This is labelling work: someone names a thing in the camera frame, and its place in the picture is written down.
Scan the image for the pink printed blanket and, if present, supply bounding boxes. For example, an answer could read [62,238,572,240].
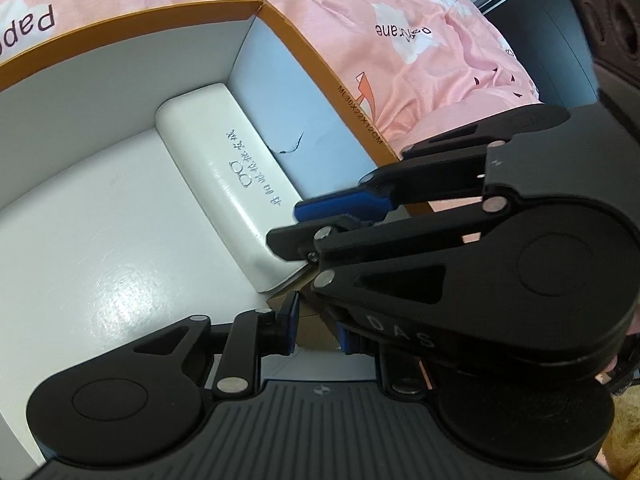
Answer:
[0,0,548,241]

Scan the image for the dark brown cabinet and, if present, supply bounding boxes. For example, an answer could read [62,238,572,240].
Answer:
[567,0,640,111]

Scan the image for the white glasses case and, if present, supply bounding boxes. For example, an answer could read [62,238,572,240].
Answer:
[155,81,321,295]

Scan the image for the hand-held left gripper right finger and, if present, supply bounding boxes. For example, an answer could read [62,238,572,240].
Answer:
[337,322,436,397]

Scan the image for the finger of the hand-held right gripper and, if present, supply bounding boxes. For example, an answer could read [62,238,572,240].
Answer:
[267,199,506,307]
[295,112,506,224]

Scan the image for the orange cardboard box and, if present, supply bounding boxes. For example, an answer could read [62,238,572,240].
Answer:
[0,0,431,463]

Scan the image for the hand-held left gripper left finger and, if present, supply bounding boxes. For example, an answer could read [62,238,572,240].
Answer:
[132,292,301,397]

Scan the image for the brown fuzzy cloth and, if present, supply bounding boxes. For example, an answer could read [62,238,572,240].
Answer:
[597,392,640,480]

